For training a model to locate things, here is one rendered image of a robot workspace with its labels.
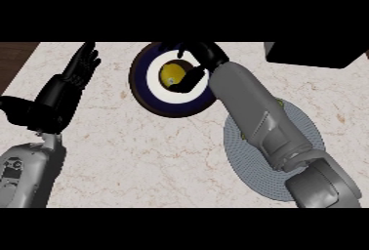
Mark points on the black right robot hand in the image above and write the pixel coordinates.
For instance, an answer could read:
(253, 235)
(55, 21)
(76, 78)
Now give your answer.
(205, 53)

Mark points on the dark brown wooden panel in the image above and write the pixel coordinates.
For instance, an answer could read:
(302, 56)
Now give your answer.
(14, 57)

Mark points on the round grey woven placemat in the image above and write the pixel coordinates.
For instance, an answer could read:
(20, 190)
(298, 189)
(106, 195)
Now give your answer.
(308, 130)

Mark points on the yellow lemon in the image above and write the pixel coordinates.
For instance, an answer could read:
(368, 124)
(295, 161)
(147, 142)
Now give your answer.
(172, 74)

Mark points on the navy and white plate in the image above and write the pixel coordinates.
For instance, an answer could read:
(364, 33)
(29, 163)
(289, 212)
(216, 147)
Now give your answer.
(154, 78)

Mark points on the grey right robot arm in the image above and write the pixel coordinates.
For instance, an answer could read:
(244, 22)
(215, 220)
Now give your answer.
(269, 130)

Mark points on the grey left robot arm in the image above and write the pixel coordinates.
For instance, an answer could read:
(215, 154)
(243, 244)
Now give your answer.
(27, 175)

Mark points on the black box appliance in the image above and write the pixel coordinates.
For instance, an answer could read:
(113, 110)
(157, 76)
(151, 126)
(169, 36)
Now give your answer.
(312, 53)

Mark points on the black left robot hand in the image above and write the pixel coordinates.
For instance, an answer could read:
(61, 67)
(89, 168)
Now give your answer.
(58, 97)

